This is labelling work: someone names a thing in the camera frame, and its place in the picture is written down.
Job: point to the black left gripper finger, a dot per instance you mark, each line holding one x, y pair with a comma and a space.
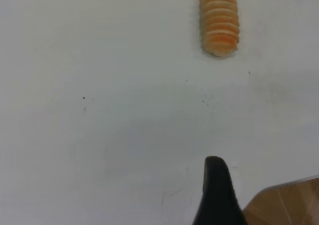
216, 197

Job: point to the striped orange bread roll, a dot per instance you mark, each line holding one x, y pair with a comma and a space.
219, 23

